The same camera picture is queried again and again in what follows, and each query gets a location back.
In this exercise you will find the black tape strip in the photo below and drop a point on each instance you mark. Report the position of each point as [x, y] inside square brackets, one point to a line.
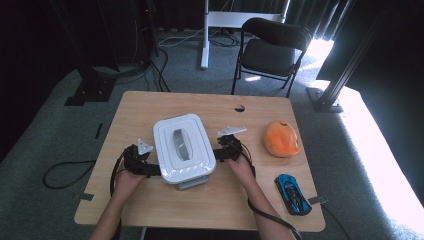
[99, 130]

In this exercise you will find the grey tape strip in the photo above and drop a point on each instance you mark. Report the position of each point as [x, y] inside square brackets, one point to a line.
[317, 200]
[85, 197]

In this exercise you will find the person's left hand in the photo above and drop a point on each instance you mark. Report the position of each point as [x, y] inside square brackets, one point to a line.
[126, 185]

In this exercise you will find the black folding chair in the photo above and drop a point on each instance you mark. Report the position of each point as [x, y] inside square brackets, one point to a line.
[268, 55]

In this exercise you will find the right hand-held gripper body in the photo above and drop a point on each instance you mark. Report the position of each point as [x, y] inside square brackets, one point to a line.
[231, 146]

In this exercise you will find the dark curtain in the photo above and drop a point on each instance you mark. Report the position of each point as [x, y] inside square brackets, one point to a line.
[300, 13]

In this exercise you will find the black stand with base plate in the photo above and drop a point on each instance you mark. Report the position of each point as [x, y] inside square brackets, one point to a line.
[90, 90]

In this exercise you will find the white desk frame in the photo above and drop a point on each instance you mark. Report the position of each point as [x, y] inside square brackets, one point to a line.
[205, 40]

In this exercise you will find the black metal profile stand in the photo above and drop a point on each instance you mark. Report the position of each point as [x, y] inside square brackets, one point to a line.
[336, 83]

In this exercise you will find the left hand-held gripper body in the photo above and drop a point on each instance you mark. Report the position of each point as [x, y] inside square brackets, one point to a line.
[135, 161]

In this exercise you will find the clear grey storage box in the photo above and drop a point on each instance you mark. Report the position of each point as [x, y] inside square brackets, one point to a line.
[193, 183]

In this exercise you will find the orange plush fruit toy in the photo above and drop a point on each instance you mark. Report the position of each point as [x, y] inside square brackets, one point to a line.
[280, 140]

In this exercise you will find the person's right hand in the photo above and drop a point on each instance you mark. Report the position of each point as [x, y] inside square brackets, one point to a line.
[243, 170]

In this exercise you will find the blue toy car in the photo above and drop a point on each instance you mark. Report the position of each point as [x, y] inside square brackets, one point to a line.
[293, 195]

